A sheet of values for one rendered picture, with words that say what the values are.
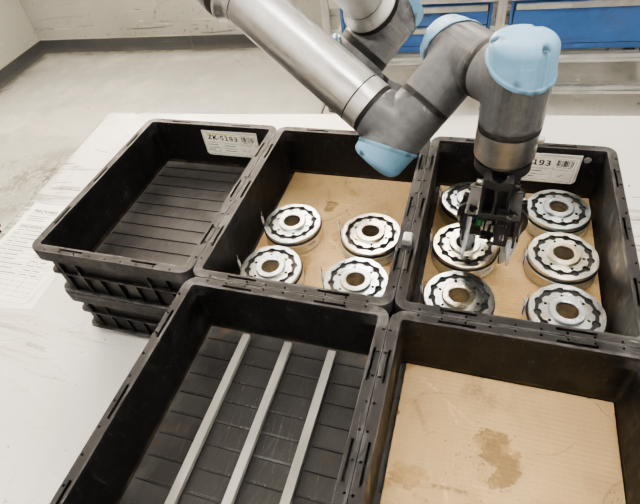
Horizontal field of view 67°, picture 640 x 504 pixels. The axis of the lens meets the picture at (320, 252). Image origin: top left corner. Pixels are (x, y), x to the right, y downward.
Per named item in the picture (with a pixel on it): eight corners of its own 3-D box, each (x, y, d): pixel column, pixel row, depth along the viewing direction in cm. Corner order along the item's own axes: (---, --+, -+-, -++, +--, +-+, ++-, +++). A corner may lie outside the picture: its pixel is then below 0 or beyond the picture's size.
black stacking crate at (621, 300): (429, 187, 97) (433, 138, 88) (593, 202, 89) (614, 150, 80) (393, 356, 71) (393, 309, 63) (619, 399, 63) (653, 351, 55)
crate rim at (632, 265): (431, 146, 90) (432, 135, 88) (611, 158, 82) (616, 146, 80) (392, 318, 64) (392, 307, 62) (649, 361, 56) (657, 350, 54)
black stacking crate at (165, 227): (168, 163, 113) (151, 120, 105) (287, 174, 105) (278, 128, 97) (63, 294, 87) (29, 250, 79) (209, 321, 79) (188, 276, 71)
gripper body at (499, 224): (458, 243, 69) (466, 175, 60) (467, 204, 74) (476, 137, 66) (514, 252, 67) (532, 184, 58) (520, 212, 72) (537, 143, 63)
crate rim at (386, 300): (281, 135, 98) (279, 125, 96) (431, 146, 90) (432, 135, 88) (193, 285, 72) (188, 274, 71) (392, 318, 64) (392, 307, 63)
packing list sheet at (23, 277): (30, 203, 127) (28, 201, 127) (107, 207, 122) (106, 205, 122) (-60, 302, 105) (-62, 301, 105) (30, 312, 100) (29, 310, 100)
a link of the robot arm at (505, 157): (481, 108, 63) (549, 113, 60) (477, 138, 66) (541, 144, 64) (472, 140, 58) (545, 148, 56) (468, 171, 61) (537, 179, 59)
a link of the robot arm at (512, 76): (528, 13, 55) (584, 38, 50) (511, 100, 63) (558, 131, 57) (469, 31, 54) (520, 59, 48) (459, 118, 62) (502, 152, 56)
